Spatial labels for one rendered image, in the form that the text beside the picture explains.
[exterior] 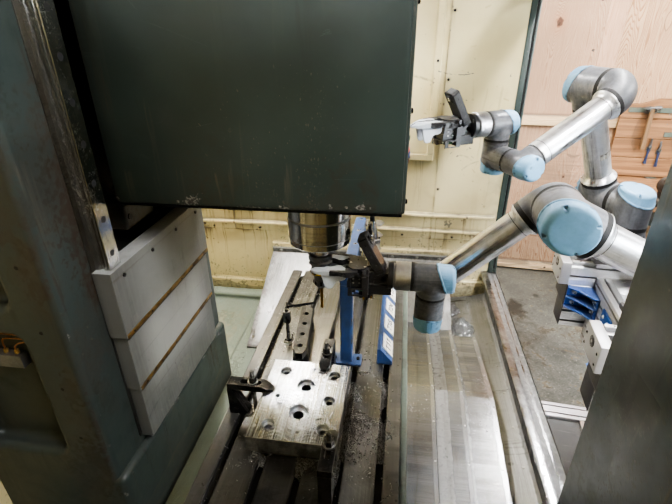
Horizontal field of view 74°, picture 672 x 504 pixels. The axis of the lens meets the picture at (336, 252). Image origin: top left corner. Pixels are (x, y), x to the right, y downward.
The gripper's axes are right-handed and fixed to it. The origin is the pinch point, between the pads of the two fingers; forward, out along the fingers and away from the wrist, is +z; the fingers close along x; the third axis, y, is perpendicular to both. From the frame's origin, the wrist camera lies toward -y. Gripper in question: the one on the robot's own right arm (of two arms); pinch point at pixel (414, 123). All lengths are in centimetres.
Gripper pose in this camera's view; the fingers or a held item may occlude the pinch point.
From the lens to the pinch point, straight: 133.0
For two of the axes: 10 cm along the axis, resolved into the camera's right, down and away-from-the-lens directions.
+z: -9.3, 1.8, -3.3
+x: -3.7, -4.2, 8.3
